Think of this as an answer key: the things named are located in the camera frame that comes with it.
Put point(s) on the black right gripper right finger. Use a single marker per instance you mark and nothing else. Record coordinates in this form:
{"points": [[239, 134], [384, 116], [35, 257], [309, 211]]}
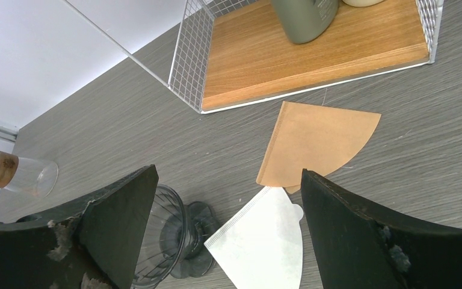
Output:
{"points": [[359, 243]]}

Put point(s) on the white paper coffee filter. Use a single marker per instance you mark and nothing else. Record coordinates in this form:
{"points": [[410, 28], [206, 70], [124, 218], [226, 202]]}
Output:
{"points": [[261, 246]]}

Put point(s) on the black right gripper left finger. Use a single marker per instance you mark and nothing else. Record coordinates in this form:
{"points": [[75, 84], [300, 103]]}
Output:
{"points": [[90, 242]]}

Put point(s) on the upright dark glass dripper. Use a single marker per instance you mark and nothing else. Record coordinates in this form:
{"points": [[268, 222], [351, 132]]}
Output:
{"points": [[173, 243]]}

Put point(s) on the cream printed cup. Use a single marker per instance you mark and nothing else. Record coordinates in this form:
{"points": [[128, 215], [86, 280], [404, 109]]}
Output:
{"points": [[361, 3]]}

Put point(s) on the brown paper coffee filter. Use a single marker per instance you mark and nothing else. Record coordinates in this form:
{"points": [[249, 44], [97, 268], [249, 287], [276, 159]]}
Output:
{"points": [[313, 137]]}

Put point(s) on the white wire wooden shelf rack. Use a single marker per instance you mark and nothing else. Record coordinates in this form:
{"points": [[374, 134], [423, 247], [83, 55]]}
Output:
{"points": [[230, 54]]}

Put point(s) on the grey green bottle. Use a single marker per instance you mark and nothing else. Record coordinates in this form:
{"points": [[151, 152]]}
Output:
{"points": [[305, 20]]}

